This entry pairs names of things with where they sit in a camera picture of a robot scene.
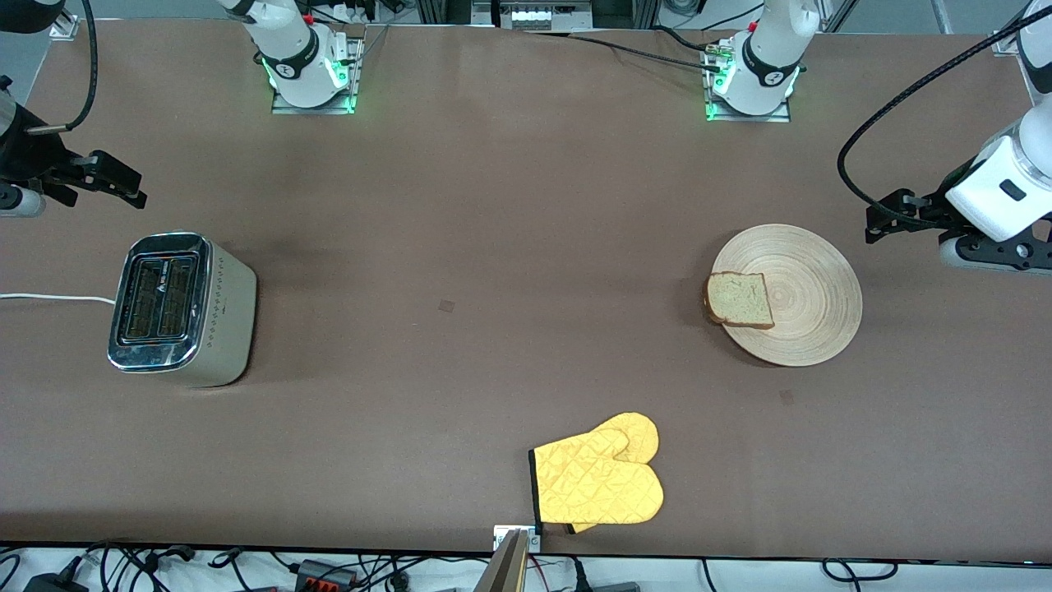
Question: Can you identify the round wooden plate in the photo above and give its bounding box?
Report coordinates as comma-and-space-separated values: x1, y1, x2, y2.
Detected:
711, 224, 863, 368

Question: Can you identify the brown bread slice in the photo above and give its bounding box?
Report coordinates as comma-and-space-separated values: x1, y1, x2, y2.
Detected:
704, 272, 776, 330

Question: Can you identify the silver two-slot toaster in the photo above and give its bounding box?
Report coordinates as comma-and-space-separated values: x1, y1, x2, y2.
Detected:
107, 232, 258, 389

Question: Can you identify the yellow quilted oven mitt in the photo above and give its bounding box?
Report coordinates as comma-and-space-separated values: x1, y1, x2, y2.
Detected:
530, 428, 664, 525
567, 413, 660, 534

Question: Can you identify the white power strip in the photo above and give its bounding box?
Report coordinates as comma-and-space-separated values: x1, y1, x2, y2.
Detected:
508, 7, 574, 30

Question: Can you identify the black orange connector block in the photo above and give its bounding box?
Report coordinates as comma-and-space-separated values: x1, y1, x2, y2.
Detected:
296, 559, 360, 590

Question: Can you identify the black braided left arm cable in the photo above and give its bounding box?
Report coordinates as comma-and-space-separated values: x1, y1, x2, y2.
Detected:
837, 4, 1052, 227

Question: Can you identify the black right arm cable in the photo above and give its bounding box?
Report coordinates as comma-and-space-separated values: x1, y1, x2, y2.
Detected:
25, 0, 98, 135

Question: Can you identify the white toaster power cord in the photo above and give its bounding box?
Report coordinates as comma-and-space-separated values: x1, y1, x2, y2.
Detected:
0, 292, 117, 306

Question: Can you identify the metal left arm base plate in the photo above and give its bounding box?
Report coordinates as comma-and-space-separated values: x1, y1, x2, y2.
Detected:
705, 49, 791, 123

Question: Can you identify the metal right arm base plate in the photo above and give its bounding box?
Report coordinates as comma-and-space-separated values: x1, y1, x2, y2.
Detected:
271, 33, 363, 114

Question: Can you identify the black cable on table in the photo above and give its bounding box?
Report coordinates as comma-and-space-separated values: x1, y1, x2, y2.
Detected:
567, 31, 724, 73

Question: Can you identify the black looped floor cable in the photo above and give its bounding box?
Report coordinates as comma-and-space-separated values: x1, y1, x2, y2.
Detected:
822, 559, 901, 583

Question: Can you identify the small metal post bracket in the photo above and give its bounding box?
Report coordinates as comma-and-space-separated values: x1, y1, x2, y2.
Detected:
493, 525, 543, 553

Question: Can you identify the aluminium camera post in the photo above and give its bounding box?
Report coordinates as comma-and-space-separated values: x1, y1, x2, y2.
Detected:
473, 529, 531, 592

